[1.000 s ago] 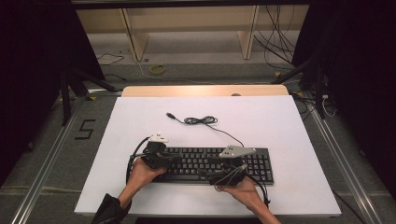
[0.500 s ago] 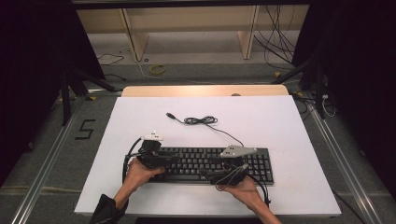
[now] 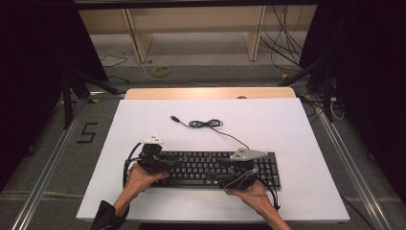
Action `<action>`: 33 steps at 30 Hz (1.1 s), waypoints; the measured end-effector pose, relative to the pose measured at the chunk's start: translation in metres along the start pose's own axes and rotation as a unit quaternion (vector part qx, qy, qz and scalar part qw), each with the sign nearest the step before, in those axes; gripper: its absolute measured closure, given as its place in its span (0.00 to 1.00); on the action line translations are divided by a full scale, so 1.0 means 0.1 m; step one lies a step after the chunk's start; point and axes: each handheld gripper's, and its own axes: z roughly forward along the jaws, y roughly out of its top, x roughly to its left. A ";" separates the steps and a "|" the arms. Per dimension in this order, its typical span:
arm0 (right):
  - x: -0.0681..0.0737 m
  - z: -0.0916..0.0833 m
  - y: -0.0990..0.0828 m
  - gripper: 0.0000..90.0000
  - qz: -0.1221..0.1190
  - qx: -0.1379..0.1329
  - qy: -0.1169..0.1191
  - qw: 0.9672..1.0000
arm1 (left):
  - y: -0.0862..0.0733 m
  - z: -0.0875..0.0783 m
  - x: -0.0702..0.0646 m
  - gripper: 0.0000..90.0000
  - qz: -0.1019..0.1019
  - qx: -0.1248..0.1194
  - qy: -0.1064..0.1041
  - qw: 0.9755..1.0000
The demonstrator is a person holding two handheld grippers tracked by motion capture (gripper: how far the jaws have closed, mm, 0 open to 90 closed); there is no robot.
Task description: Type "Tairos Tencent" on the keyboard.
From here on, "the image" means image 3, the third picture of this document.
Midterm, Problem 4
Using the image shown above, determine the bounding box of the hand-held gripper cable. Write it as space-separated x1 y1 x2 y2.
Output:
254 176 282 212
123 142 144 189

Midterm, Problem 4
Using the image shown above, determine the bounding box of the person's left hand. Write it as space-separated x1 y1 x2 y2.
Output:
123 162 169 201

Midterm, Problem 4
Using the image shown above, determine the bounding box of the light wooden shelf unit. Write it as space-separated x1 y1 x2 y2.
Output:
78 4 319 63

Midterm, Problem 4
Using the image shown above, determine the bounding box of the right hand-held gripper cable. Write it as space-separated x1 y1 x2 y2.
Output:
254 176 282 212

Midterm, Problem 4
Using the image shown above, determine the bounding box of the light wooden table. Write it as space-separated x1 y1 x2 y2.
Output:
124 86 297 100

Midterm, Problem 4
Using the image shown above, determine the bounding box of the black computer keyboard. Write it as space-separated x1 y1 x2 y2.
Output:
148 150 282 191

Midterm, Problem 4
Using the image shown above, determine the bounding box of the white floor cable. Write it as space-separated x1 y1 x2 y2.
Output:
138 60 221 88

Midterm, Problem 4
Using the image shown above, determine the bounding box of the short white cable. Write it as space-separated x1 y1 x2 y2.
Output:
329 97 347 122

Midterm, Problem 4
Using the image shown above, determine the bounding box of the aluminium floor rail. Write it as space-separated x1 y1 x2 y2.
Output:
314 99 395 230
11 99 87 230

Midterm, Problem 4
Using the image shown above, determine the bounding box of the black curtain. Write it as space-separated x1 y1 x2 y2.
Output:
299 0 406 206
0 0 108 193

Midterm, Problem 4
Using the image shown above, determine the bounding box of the black overhead bar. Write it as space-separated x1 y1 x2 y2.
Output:
73 0 320 10

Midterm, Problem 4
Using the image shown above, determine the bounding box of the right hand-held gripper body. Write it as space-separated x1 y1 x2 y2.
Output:
219 148 269 192

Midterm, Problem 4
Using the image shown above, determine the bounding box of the thin black floor cable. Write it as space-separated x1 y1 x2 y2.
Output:
99 54 128 68
339 193 378 230
106 75 130 83

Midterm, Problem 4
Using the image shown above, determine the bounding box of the left hand-held gripper cable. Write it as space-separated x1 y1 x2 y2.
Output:
123 142 144 189

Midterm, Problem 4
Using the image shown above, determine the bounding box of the yellow tape roll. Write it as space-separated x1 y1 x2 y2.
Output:
153 65 170 77

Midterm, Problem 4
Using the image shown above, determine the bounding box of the person's right hand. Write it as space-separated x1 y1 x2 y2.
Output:
224 180 273 213

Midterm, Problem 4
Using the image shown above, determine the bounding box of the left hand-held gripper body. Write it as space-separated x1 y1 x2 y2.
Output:
137 135 170 174

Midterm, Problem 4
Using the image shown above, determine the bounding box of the bundle of black cables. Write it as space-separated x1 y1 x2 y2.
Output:
259 4 305 73

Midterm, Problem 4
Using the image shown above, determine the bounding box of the black metal stand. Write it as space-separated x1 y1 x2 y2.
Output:
277 57 335 123
61 68 122 129

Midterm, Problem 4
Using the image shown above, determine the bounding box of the black keyboard cable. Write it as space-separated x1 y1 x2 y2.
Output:
169 115 251 151

